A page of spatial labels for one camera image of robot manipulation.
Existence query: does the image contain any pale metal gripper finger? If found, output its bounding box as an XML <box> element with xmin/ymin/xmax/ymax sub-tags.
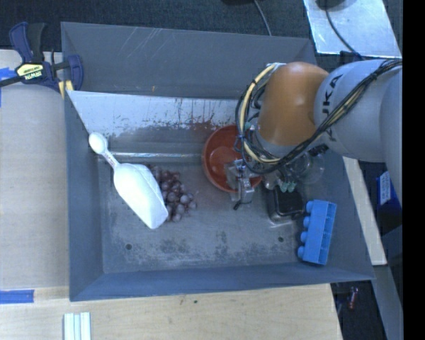
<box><xmin>239</xmin><ymin>179</ymin><xmax>255</xmax><ymax>205</ymax></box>
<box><xmin>228</xmin><ymin>178</ymin><xmax>241</xmax><ymax>202</ymax></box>

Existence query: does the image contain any red bowl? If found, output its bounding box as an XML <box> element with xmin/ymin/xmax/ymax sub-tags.
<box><xmin>201</xmin><ymin>124</ymin><xmax>264</xmax><ymax>194</ymax></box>

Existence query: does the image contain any purple toy grape bunch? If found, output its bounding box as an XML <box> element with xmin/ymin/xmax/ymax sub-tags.
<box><xmin>147</xmin><ymin>164</ymin><xmax>198</xmax><ymax>223</ymax></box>

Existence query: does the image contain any grey metal bin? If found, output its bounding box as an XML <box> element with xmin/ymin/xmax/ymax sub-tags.
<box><xmin>59</xmin><ymin>21</ymin><xmax>377</xmax><ymax>302</ymax></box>

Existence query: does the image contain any clear glass cup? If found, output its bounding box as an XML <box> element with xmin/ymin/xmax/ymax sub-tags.
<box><xmin>282</xmin><ymin>149</ymin><xmax>327</xmax><ymax>186</ymax></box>

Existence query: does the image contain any blue toy building brick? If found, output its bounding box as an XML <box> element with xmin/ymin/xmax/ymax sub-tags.
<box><xmin>296</xmin><ymin>199</ymin><xmax>338</xmax><ymax>266</ymax></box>

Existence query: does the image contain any white plastic scoop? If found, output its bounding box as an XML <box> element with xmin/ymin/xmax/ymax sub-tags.
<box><xmin>88</xmin><ymin>132</ymin><xmax>169</xmax><ymax>230</ymax></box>

